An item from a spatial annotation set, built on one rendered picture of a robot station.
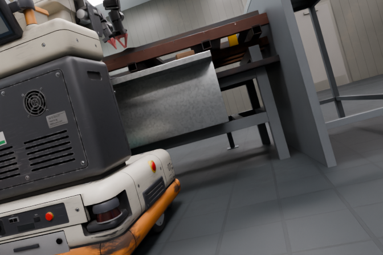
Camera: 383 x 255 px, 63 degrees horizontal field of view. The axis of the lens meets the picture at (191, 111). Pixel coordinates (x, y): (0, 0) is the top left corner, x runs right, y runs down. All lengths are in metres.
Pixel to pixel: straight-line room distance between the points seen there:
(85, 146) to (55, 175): 0.15
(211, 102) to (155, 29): 7.61
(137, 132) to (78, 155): 0.79
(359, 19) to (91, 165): 8.55
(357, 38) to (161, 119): 7.70
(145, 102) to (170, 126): 0.20
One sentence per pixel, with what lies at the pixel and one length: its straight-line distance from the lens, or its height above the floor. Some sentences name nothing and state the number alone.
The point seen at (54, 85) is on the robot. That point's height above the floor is 0.61.
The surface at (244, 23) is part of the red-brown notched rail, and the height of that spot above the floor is 0.80.
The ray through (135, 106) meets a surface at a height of 0.52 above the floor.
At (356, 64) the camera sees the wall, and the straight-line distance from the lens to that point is 8.98.
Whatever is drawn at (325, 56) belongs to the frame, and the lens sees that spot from 2.86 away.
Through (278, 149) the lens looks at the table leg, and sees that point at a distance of 1.86.
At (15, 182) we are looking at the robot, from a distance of 1.20.
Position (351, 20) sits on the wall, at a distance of 9.09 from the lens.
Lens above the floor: 0.41
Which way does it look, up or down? level
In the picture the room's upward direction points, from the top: 16 degrees counter-clockwise
